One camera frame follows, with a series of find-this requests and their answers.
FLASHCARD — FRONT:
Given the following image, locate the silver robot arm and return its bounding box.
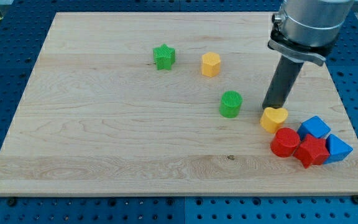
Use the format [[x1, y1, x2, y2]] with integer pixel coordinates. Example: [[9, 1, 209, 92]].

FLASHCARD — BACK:
[[268, 0, 354, 66]]

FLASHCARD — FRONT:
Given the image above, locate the blue cube block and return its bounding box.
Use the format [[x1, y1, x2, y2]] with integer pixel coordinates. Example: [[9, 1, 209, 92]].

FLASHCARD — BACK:
[[297, 116, 331, 141]]

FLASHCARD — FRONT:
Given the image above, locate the green cylinder block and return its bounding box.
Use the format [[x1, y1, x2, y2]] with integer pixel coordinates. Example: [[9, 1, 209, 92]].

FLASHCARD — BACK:
[[219, 90, 242, 118]]

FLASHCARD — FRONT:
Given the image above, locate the green star block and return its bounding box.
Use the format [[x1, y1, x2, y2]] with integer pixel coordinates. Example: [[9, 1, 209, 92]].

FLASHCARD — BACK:
[[153, 44, 176, 70]]

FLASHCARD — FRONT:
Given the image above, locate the yellow hexagon block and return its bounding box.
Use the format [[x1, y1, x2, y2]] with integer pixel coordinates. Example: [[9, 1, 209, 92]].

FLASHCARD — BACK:
[[201, 52, 221, 77]]

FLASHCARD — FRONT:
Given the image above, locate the light wooden board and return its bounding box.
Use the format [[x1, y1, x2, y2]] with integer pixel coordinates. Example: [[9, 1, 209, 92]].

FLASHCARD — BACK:
[[0, 12, 358, 197]]

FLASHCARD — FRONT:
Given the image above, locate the yellow heart block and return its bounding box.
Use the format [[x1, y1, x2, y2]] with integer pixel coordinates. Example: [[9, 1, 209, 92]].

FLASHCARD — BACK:
[[260, 107, 288, 134]]

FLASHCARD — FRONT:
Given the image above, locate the red cylinder block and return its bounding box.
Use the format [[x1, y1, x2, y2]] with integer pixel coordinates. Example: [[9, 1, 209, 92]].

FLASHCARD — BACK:
[[270, 128, 300, 157]]

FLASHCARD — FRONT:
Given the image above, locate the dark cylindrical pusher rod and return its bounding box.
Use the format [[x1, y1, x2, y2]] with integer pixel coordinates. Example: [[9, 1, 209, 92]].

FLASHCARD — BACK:
[[262, 55, 304, 109]]

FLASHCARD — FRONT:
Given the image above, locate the red star block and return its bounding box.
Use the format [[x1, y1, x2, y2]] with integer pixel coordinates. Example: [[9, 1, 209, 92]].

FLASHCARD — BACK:
[[293, 134, 330, 169]]

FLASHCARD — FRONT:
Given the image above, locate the blue triangle block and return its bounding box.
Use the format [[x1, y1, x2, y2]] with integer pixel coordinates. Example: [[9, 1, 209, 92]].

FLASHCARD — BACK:
[[324, 134, 353, 164]]

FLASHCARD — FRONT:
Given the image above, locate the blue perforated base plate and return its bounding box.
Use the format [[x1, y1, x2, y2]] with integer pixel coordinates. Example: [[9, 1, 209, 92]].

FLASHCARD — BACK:
[[0, 0, 358, 223]]

